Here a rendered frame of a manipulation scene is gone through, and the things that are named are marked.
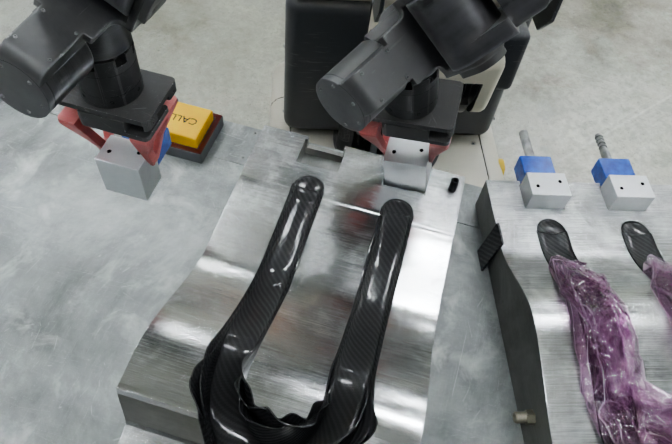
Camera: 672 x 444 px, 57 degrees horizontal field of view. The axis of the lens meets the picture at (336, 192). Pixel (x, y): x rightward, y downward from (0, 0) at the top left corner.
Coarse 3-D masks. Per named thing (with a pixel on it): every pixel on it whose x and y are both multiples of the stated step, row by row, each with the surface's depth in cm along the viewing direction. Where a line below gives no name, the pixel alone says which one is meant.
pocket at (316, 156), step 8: (304, 144) 78; (304, 152) 79; (312, 152) 79; (320, 152) 79; (328, 152) 78; (336, 152) 78; (344, 152) 77; (296, 160) 75; (304, 160) 79; (312, 160) 79; (320, 160) 79; (328, 160) 79; (336, 160) 79; (328, 168) 78; (336, 168) 78
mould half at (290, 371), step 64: (256, 192) 72; (384, 192) 73; (448, 192) 74; (256, 256) 67; (320, 256) 68; (448, 256) 69; (192, 320) 58; (320, 320) 61; (128, 384) 53; (256, 384) 53; (320, 384) 54; (384, 384) 55
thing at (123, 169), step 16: (112, 144) 65; (128, 144) 65; (96, 160) 64; (112, 160) 64; (128, 160) 64; (144, 160) 64; (160, 160) 69; (112, 176) 66; (128, 176) 65; (144, 176) 65; (160, 176) 69; (128, 192) 67; (144, 192) 66
